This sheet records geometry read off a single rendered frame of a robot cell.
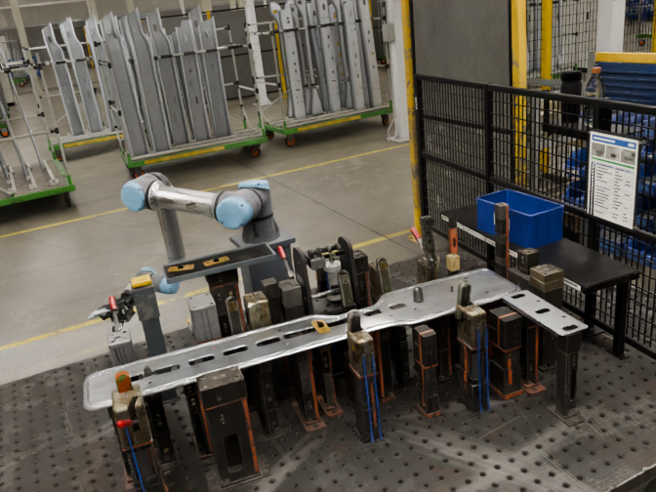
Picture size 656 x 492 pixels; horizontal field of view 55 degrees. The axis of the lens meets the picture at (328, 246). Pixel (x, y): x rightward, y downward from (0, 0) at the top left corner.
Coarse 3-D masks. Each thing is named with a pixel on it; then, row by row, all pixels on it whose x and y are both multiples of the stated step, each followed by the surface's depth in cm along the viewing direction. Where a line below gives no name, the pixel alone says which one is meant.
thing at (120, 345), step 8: (112, 336) 192; (120, 336) 192; (128, 336) 191; (112, 344) 188; (120, 344) 188; (128, 344) 189; (112, 352) 188; (120, 352) 189; (128, 352) 190; (112, 360) 189; (120, 360) 190; (128, 360) 191; (136, 360) 192; (136, 376) 194; (144, 400) 200; (152, 432) 201
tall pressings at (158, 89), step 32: (128, 32) 787; (160, 32) 828; (192, 32) 839; (128, 64) 797; (160, 64) 839; (192, 64) 855; (128, 96) 811; (160, 96) 819; (192, 96) 865; (224, 96) 877; (128, 128) 819; (160, 128) 835; (192, 128) 898; (224, 128) 892
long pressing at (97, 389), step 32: (448, 288) 212; (480, 288) 209; (512, 288) 207; (288, 320) 202; (384, 320) 196; (416, 320) 194; (192, 352) 190; (256, 352) 186; (288, 352) 185; (96, 384) 179; (160, 384) 176
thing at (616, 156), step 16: (592, 128) 209; (592, 144) 210; (608, 144) 203; (624, 144) 197; (640, 144) 191; (592, 160) 212; (608, 160) 205; (624, 160) 199; (592, 176) 214; (608, 176) 206; (624, 176) 200; (592, 192) 215; (608, 192) 208; (624, 192) 202; (608, 208) 210; (624, 208) 203; (624, 224) 205
